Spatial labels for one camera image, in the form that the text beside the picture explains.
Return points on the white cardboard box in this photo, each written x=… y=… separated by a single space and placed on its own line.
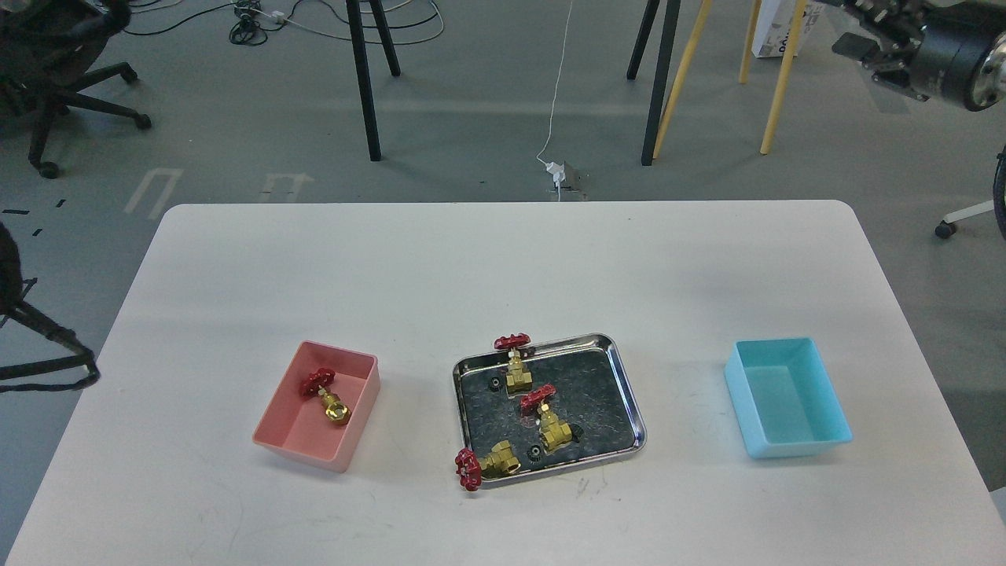
x=772 y=26

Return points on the black office chair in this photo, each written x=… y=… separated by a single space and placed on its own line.
x=48 y=49

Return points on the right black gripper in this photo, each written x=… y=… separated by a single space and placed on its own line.
x=923 y=51

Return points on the pink plastic box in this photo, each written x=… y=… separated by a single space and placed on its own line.
x=297 y=428

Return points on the black stand leg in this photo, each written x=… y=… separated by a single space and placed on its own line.
x=357 y=39
x=667 y=38

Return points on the black stand leg left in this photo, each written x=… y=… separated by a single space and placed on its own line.
x=357 y=39

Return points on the brass valve at tray top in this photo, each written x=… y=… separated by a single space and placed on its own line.
x=518 y=377

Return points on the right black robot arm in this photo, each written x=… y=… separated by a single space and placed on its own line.
x=921 y=50

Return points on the black stand leg right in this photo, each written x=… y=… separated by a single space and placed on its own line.
x=667 y=38

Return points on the yellow wooden leg left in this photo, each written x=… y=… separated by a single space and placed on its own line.
x=680 y=77

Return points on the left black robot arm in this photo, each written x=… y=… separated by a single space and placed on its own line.
x=15 y=307

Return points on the yellow wooden leg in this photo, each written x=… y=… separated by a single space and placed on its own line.
x=680 y=77
x=783 y=78

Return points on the brass valve in tray middle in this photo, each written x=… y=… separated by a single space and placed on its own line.
x=554 y=432

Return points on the brass valve red wheel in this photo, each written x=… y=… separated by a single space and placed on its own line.
x=316 y=385

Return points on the steel metal tray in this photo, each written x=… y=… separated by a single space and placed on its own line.
x=592 y=391

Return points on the blue plastic box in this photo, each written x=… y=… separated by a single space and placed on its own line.
x=784 y=399

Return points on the white power adapter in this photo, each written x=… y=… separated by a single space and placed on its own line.
x=558 y=173

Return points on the brass valve at tray corner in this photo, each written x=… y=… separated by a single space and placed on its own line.
x=471 y=470

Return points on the yellow wooden leg right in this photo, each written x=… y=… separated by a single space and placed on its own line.
x=783 y=78

